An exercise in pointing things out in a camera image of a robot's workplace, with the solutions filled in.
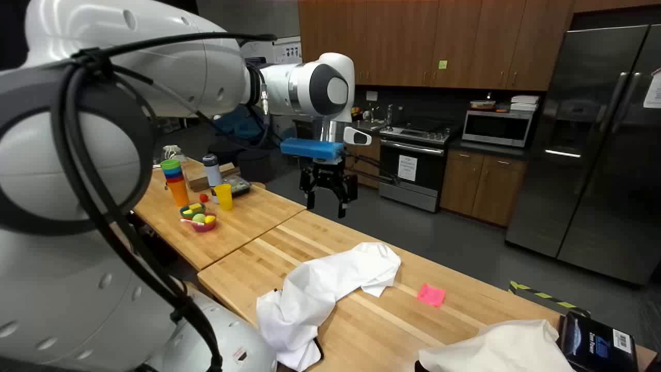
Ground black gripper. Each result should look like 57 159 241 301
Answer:
299 159 360 222

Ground white linen cloth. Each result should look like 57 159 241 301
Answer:
255 239 404 372

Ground wide wooden base cabinet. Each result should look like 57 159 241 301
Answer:
343 133 383 192

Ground white paper on oven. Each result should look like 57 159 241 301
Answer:
396 153 419 183

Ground dark metal tray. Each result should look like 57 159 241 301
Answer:
221 174 255 199

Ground stainless steel oven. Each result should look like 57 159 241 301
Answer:
377 127 452 214

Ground grey bottle with dark lid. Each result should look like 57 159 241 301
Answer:
201 153 223 191

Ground bowl of toy fruit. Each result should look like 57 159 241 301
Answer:
181 200 219 234

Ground small wooden block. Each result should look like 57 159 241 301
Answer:
186 174 212 195

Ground pink sticky note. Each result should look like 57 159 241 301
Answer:
415 283 449 310

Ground stack of coloured cups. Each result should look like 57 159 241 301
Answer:
160 158 192 208

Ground wooden base cabinet two doors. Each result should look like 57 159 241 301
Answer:
438 146 530 229

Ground silver microwave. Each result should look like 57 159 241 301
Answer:
461 107 535 150

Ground stack of white plates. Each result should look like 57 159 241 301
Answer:
509 92 541 114

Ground cream cloth bag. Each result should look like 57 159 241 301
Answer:
415 318 576 372

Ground yellow black floor tape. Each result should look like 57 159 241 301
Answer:
509 279 594 320

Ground stainless steel refrigerator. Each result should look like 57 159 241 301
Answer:
504 9 661 287

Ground black box with blue print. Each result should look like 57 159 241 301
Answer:
555 310 639 372

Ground white paper on refrigerator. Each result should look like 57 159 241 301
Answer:
641 71 661 112

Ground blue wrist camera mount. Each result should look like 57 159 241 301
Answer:
279 137 345 164

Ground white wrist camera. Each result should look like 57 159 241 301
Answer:
341 124 374 146

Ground white wall poster board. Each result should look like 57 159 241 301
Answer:
240 37 303 69

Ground brown wooden wall cabinets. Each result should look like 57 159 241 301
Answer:
297 0 576 92

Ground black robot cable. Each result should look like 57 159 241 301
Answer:
50 31 277 372

